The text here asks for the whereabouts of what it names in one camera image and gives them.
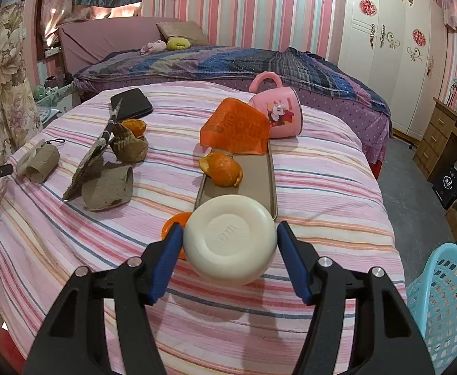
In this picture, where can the brown rectangular tray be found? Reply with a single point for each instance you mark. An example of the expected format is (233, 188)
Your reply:
(257, 179)

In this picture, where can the white power strip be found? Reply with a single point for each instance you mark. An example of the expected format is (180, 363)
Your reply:
(52, 51)

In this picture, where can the light blue plastic basket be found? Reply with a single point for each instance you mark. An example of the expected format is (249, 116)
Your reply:
(447, 300)

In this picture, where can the yellow-green cloth bundle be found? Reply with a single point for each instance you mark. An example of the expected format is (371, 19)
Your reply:
(178, 43)

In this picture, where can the cream wardrobe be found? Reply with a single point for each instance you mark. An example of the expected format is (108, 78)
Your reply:
(392, 66)

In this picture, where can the pink cartoon mug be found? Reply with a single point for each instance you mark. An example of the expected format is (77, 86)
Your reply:
(279, 113)

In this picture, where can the flat brown cardboard piece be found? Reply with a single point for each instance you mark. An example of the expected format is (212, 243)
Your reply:
(107, 189)

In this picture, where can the torn grey cardboard strip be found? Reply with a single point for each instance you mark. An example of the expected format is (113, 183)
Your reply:
(87, 164)

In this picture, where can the white nightstand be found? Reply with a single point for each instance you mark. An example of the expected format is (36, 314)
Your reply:
(62, 103)

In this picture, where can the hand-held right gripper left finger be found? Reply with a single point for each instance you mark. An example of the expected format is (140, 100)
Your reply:
(168, 265)

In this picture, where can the black printed box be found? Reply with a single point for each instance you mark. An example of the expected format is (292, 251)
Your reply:
(449, 187)

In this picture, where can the wooden desk with drawers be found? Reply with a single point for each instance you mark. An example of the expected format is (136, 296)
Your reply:
(439, 132)

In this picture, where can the cardboard tube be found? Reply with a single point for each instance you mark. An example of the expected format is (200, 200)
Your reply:
(43, 162)

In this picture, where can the floral beige curtain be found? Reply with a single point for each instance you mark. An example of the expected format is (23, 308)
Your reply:
(2, 86)

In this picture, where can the brown pillow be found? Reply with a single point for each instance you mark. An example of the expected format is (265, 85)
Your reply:
(185, 31)

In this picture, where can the pink striped tablecloth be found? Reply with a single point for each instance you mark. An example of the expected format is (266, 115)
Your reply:
(95, 250)

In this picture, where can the pink window curtain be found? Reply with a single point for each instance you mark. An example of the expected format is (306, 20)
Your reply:
(56, 4)

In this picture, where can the mauve bed headboard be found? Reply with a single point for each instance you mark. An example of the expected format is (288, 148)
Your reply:
(95, 39)

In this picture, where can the small orange peel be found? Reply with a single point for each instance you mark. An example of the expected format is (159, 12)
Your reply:
(136, 127)

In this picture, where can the plaid purple bedspread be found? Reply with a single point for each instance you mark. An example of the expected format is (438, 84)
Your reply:
(220, 62)

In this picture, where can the white bowl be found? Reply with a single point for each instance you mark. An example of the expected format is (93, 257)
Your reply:
(228, 238)

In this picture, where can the orange plastic bag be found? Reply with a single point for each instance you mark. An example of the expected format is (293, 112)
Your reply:
(236, 129)

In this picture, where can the pink cloth bundle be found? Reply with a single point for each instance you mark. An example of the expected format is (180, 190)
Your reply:
(154, 47)

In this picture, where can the large orange peel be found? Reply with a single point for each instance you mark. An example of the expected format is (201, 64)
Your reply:
(222, 168)

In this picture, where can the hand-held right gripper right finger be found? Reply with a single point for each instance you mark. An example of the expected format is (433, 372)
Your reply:
(296, 265)

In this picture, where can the green plush toy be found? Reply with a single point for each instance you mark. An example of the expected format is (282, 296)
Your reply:
(41, 93)

